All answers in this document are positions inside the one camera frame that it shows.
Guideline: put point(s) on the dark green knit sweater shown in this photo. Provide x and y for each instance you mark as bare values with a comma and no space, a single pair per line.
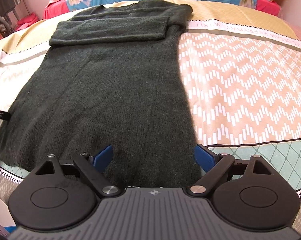
110,77

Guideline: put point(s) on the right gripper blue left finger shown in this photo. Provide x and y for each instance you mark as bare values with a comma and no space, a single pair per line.
91,168

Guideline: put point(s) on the red clothes pile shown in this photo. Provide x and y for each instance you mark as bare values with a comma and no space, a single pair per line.
27,21

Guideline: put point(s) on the yellow patterned bed cover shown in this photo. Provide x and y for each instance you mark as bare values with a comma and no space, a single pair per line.
241,71

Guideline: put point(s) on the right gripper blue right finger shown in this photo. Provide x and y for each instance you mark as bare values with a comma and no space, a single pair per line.
216,168

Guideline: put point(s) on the red bed sheet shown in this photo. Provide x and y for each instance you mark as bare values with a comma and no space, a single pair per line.
60,7

